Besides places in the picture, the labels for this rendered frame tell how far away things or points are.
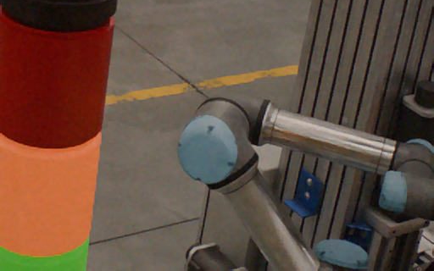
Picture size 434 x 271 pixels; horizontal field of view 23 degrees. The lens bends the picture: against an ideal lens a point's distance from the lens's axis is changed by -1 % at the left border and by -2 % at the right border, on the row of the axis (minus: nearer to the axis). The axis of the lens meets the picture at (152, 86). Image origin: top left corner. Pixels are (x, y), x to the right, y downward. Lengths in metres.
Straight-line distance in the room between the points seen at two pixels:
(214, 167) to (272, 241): 0.20
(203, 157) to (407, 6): 0.56
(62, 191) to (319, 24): 2.01
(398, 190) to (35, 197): 1.62
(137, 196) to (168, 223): 0.24
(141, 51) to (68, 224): 5.74
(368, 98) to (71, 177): 1.93
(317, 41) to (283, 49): 4.08
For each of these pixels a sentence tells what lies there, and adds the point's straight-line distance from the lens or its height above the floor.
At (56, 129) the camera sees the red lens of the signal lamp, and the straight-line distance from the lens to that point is 0.45.
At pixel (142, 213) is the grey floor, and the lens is 4.70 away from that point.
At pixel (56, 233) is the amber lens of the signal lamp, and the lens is 0.48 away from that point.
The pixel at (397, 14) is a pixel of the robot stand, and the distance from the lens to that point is 2.30.
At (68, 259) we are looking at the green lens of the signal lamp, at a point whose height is 2.21.
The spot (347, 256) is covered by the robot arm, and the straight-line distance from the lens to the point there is 2.31.
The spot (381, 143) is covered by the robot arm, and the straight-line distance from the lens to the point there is 2.18.
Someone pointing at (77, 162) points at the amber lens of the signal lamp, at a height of 2.26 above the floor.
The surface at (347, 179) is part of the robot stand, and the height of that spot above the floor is 1.33.
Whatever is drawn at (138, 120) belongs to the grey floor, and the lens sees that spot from 5.44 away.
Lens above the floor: 2.50
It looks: 25 degrees down
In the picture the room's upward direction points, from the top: 8 degrees clockwise
